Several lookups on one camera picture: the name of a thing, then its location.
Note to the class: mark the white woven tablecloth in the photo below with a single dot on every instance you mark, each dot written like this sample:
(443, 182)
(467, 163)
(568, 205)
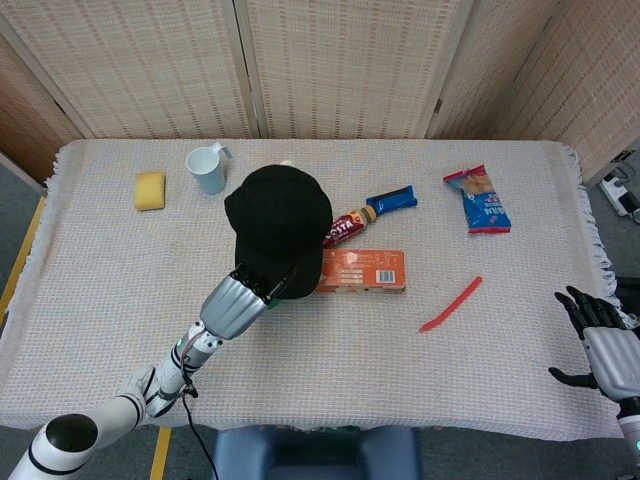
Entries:
(375, 360)

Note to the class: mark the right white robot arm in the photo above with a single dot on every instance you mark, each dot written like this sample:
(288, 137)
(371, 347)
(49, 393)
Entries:
(631, 435)

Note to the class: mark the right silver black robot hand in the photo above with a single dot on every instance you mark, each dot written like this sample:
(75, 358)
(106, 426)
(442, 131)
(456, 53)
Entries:
(600, 350)

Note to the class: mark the woven folding screen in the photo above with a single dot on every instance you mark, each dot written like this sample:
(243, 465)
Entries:
(320, 65)

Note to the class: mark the yellow sponge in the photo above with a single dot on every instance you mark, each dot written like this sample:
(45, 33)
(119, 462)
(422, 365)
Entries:
(149, 190)

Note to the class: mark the black baseball cap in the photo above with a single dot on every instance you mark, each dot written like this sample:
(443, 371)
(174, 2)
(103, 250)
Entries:
(280, 225)

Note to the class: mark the red Costa coffee bottle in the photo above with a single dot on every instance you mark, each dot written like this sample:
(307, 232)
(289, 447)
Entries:
(350, 227)

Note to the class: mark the red blue snack bag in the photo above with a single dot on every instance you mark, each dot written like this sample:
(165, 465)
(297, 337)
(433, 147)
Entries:
(482, 200)

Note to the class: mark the pale blue plastic cup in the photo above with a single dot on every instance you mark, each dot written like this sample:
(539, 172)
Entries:
(207, 170)

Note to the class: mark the blue snack bar wrapper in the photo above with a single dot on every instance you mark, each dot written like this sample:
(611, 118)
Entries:
(392, 199)

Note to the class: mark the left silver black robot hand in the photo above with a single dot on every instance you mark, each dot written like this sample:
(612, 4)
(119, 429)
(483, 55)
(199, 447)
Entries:
(235, 305)

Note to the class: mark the orange cardboard box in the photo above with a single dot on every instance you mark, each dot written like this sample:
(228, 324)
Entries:
(365, 272)

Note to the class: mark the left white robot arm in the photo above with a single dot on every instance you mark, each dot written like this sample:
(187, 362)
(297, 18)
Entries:
(115, 405)

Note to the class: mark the white power strip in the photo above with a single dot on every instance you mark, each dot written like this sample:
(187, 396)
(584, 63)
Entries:
(620, 192)

